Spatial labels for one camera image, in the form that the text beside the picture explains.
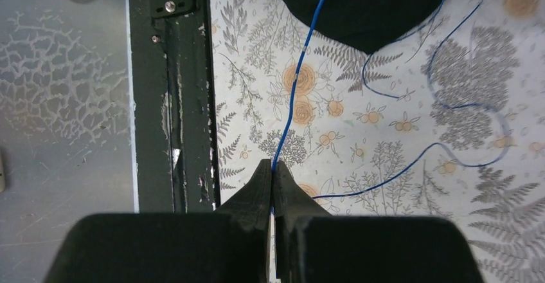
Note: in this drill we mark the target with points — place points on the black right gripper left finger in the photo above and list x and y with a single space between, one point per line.
227 245

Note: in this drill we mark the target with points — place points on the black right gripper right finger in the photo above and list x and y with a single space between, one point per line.
313 245

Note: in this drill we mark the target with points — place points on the floral table mat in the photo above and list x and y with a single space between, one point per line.
447 122

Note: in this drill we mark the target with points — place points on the black cloth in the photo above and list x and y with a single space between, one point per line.
366 25

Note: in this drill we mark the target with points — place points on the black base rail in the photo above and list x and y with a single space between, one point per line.
172 105

